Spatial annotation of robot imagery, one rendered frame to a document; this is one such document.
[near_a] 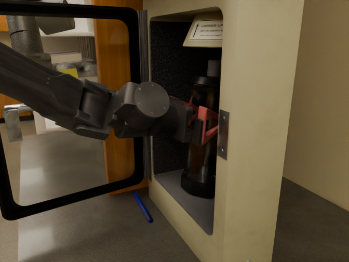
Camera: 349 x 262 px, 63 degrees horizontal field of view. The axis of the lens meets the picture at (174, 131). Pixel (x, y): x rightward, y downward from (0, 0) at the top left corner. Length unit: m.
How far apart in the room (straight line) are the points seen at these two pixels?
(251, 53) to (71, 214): 0.54
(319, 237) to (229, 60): 0.44
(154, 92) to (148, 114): 0.04
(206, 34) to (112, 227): 0.44
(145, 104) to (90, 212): 0.38
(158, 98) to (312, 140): 0.54
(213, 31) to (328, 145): 0.48
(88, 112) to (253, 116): 0.25
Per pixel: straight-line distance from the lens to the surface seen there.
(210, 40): 0.48
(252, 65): 0.40
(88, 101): 0.47
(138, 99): 0.42
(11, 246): 2.36
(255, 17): 0.40
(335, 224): 0.75
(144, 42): 0.65
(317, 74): 0.84
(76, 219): 0.72
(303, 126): 0.88
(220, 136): 0.42
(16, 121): 0.58
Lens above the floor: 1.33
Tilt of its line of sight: 18 degrees down
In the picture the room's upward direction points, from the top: straight up
